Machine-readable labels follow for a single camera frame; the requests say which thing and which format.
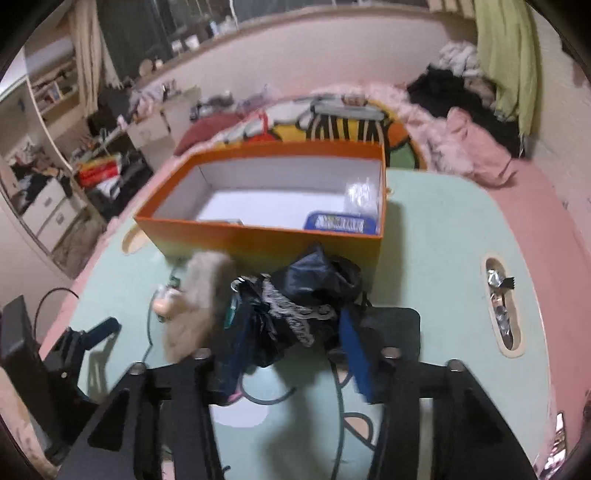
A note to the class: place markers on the beige curtain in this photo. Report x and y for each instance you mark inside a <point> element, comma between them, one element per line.
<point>90,50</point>

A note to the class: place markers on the white drawer cabinet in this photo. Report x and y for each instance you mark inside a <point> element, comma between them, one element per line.
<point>46,207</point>

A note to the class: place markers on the beige fluffy pom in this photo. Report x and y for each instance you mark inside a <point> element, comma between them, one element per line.
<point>198,304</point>

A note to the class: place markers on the orange cardboard box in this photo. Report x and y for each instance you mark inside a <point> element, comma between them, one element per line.
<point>258,240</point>

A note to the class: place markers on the hanging green cloth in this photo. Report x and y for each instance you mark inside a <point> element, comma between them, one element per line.
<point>503,55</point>

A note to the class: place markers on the pink bed sheet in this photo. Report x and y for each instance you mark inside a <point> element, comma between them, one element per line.
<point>545,207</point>

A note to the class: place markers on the white wall shelf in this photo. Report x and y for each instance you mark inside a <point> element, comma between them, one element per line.
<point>51,87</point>

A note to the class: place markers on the clear plastic bag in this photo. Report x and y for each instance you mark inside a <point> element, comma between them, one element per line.
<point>364,196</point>

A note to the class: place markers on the blue tin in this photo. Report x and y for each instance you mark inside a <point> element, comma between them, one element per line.
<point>341,224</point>

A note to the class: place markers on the white side desk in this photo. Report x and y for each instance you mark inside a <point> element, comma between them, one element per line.
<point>152,124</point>

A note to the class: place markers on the light green cartoon desktop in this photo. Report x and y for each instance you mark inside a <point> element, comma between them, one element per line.
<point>438,221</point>

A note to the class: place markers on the red cushion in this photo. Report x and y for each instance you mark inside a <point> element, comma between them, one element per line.
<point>203,131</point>

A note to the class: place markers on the black lace scrunchie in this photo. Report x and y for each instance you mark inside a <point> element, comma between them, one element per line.
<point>304,281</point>

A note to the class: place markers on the red box on floor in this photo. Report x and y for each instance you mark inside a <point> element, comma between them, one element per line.
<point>97,173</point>

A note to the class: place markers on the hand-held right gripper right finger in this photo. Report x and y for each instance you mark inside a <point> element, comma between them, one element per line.
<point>356,360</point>

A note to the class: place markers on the crumpled silver foil wrappers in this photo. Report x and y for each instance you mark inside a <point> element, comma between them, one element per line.
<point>501,314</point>

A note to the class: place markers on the pile of black clothes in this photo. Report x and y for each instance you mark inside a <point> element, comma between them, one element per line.
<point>443,92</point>

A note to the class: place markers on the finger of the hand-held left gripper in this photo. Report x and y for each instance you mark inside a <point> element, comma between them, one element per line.
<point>101,328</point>

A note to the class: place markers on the white cartoon toy figure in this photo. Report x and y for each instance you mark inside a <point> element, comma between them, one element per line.
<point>166,304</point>

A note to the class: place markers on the pile of white clothes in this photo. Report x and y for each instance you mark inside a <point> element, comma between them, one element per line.
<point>459,57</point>

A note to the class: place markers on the pink garment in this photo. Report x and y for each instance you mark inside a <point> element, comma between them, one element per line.
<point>475,143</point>

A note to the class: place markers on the pink fuzzy blanket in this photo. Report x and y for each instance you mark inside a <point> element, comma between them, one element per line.
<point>415,115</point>

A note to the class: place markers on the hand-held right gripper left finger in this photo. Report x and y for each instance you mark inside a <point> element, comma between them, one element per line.
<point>194,392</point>

